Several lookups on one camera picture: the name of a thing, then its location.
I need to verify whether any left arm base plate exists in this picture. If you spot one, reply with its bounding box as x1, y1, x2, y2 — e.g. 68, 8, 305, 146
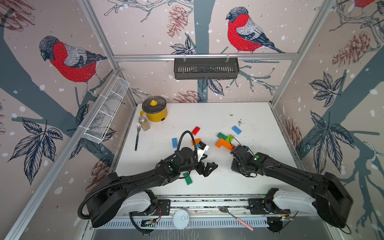
132, 200, 171, 216

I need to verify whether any lime green lego brick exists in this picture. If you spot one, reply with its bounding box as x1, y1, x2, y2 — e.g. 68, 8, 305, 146
226, 135, 235, 144

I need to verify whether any red lego brick back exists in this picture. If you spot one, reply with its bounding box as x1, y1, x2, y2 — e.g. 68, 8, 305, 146
192, 127, 201, 136

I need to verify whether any white wire wall basket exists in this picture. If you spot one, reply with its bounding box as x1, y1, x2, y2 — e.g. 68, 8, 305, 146
83, 75, 130, 144

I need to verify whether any dark green lego brick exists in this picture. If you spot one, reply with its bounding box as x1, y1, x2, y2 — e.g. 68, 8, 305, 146
217, 133, 228, 140
183, 172, 193, 186

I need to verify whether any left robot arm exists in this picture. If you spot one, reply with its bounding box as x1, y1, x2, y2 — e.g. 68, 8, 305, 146
77, 131, 218, 228

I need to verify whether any light blue lego brick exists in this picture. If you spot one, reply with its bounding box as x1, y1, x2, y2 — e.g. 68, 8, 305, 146
232, 126, 242, 135

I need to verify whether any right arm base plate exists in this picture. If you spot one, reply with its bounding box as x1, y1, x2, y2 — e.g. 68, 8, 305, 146
247, 199, 291, 215

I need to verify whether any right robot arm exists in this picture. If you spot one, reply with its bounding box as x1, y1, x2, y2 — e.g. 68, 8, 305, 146
231, 145, 353, 229

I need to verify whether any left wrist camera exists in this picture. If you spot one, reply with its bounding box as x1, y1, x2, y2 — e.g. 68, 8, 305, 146
197, 141, 209, 162

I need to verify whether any orange lego brick front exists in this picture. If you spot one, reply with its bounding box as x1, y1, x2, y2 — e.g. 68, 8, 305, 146
222, 142, 233, 151

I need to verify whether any dark green lego brick front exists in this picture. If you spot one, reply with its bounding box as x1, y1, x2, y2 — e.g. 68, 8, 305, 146
183, 172, 193, 186

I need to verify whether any white round lid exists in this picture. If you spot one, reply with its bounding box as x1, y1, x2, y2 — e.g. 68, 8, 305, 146
173, 210, 190, 230

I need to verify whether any teal handled spoon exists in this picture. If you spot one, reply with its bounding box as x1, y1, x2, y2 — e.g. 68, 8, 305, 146
135, 123, 141, 151

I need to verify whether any yellow pot with lid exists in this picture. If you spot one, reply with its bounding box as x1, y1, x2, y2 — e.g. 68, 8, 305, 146
140, 96, 168, 123

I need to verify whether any black wire shelf basket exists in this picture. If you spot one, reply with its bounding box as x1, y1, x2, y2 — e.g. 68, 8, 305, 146
174, 58, 240, 80

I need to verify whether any small glass jar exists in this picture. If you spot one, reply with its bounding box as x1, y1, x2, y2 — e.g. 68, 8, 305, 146
139, 116, 150, 131

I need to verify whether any pink handled spoon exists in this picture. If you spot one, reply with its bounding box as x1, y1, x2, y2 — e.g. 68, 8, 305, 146
218, 206, 254, 231

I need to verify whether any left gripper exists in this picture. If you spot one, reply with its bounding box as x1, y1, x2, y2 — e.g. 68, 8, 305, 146
178, 153, 218, 177

